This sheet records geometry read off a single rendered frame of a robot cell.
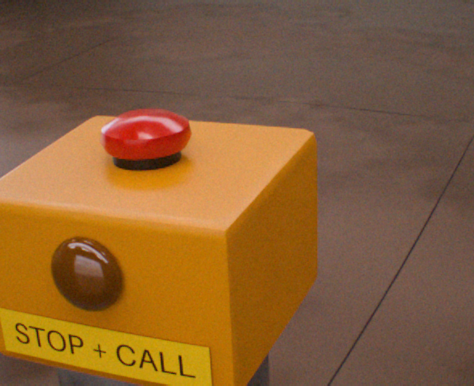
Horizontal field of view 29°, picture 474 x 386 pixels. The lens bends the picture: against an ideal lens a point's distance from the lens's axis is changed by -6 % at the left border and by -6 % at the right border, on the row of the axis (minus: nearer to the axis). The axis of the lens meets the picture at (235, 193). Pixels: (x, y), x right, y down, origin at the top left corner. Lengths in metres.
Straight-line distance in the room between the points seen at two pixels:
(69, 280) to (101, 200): 0.03
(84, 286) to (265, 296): 0.08
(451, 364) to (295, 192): 1.90
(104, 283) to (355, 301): 2.23
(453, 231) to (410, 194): 0.34
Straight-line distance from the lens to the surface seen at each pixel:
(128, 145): 0.40
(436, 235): 2.98
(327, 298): 2.60
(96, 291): 0.37
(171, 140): 0.40
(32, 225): 0.39
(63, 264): 0.37
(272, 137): 0.44
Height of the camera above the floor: 1.22
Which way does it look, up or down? 22 degrees down
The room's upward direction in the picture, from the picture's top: 3 degrees counter-clockwise
